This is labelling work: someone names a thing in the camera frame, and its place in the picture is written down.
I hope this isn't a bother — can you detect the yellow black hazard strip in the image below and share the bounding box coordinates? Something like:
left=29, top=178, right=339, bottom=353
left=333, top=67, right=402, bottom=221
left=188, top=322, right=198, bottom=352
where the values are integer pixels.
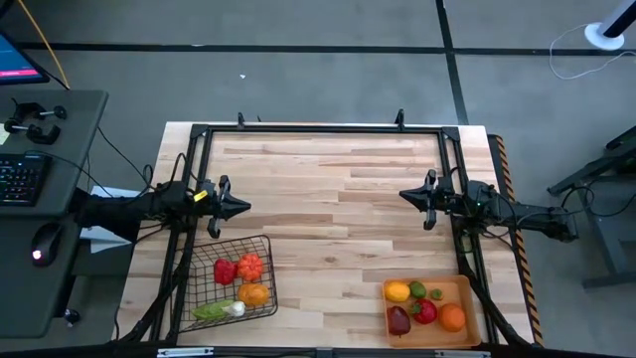
left=489, top=133, right=544, bottom=345

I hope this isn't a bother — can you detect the black wire basket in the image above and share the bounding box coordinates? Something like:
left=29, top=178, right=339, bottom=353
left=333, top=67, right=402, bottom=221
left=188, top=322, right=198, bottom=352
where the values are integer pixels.
left=173, top=234, right=279, bottom=333

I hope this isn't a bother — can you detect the dark red apple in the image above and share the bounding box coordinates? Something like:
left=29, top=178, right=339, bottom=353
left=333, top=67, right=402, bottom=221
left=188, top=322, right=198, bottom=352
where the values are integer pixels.
left=387, top=304, right=412, bottom=338

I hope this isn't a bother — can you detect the yellow cable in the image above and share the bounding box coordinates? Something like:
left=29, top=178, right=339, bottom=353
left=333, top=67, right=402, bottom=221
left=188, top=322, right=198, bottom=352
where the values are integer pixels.
left=17, top=0, right=71, bottom=90

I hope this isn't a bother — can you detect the black computer mouse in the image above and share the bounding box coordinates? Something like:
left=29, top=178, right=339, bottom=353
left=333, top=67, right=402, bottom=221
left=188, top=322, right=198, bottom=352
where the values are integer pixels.
left=30, top=222, right=65, bottom=268

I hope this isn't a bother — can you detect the orange fruit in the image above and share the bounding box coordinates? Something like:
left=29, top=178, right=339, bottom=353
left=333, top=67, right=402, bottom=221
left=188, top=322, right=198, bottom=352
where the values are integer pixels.
left=438, top=302, right=467, bottom=333

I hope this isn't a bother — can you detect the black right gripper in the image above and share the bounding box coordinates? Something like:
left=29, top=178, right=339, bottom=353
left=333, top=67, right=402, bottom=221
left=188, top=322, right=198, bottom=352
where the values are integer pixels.
left=397, top=169, right=469, bottom=232

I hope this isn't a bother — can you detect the black side stand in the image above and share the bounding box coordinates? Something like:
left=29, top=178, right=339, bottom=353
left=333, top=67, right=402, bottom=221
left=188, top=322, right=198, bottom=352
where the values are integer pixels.
left=546, top=123, right=636, bottom=289

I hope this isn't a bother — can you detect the red bell pepper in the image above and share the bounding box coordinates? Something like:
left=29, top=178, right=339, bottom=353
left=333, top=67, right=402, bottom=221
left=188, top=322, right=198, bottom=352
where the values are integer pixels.
left=213, top=258, right=239, bottom=286

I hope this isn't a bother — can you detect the orange plastic tray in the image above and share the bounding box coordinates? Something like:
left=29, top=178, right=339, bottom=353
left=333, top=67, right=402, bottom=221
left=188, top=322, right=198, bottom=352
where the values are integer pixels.
left=381, top=274, right=483, bottom=349

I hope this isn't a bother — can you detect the dark grey desk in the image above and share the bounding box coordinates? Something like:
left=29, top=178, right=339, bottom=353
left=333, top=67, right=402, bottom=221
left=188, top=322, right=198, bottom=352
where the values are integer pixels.
left=0, top=89, right=109, bottom=339

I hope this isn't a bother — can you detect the red fruit with green leaves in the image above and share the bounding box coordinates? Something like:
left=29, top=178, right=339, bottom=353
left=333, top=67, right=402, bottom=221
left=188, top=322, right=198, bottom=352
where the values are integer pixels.
left=409, top=298, right=439, bottom=326

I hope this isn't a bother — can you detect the white round stand base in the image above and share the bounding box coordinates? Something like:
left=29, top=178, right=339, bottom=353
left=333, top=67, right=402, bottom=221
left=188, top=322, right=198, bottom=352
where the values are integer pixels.
left=584, top=21, right=626, bottom=52

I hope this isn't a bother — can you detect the orange bell pepper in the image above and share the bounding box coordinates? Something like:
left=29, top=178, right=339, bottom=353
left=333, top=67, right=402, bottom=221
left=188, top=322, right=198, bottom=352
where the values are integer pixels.
left=237, top=282, right=271, bottom=307

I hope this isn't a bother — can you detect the white floor cable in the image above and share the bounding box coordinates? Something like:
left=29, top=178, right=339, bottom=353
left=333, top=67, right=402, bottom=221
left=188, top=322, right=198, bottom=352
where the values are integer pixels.
left=549, top=23, right=636, bottom=82

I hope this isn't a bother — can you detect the black white stand pole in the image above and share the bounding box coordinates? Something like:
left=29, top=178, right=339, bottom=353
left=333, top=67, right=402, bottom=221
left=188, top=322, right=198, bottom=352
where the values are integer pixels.
left=600, top=0, right=636, bottom=39

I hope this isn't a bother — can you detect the black desk cable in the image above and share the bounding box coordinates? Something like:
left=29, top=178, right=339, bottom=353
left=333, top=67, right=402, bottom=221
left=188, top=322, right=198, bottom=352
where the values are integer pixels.
left=96, top=126, right=156, bottom=193

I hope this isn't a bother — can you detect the black keyboard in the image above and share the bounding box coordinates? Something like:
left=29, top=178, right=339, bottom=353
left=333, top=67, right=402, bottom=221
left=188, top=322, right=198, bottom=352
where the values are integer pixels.
left=0, top=152, right=54, bottom=208

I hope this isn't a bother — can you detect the yellow lemon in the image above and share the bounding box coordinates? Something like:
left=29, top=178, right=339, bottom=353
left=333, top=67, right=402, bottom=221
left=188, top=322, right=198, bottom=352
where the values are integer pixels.
left=384, top=280, right=412, bottom=303

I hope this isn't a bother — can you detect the black c-clamp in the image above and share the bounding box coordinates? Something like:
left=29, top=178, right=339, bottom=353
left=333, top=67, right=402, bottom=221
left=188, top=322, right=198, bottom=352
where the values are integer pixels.
left=3, top=118, right=62, bottom=146
left=9, top=101, right=69, bottom=123

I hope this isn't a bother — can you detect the silver frame bracket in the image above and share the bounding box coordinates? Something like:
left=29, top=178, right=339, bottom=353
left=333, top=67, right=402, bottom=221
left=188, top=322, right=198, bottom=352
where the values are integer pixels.
left=434, top=349, right=492, bottom=358
left=156, top=346, right=215, bottom=358

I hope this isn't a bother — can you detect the computer monitor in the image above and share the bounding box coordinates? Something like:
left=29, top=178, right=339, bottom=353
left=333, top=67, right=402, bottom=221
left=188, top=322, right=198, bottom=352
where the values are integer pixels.
left=0, top=29, right=51, bottom=87

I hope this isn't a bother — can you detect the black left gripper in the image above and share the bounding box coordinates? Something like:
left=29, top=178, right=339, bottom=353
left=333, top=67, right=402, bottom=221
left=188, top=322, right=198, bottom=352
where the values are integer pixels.
left=190, top=174, right=252, bottom=240

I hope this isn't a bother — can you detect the white paper sheet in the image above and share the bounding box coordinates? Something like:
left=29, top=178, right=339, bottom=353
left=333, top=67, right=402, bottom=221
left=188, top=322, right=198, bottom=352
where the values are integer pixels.
left=79, top=186, right=141, bottom=255

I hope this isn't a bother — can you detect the green cucumber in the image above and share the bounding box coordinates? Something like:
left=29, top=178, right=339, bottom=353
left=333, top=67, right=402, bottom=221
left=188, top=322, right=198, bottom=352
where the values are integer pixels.
left=191, top=298, right=235, bottom=322

